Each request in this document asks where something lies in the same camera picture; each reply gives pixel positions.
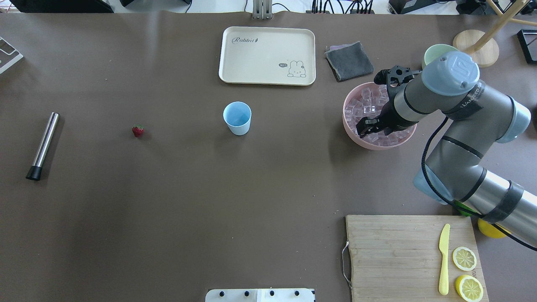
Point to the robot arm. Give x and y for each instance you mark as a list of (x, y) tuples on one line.
[(480, 116)]

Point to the beige rabbit tray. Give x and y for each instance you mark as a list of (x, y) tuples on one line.
[(268, 55)]

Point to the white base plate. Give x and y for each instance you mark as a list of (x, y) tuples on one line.
[(300, 294)]

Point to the grey folded cloth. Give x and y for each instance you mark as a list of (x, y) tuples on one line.
[(349, 61)]

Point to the wooden cutting board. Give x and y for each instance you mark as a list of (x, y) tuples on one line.
[(395, 258)]

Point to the blue plastic cup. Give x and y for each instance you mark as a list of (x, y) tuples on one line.
[(237, 116)]

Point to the green bowl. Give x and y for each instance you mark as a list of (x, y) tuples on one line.
[(435, 52)]

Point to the whole yellow lemon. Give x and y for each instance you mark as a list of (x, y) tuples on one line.
[(489, 230)]

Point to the green lime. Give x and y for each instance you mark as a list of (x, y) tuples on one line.
[(462, 209)]

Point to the wooden mug tree stand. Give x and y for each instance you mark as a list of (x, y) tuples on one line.
[(481, 46)]

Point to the lemon slice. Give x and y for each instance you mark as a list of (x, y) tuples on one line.
[(464, 258)]

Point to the red strawberry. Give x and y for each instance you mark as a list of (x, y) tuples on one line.
[(138, 130)]

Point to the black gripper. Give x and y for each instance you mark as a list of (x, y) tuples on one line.
[(388, 118)]

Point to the yellow plastic knife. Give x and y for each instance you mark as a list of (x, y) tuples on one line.
[(443, 246)]

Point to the pink bowl of ice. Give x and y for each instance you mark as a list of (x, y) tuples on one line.
[(367, 100)]

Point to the lemon half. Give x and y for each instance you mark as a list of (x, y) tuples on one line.
[(469, 288)]

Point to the steel muddler black tip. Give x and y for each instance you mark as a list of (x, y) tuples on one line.
[(35, 171)]

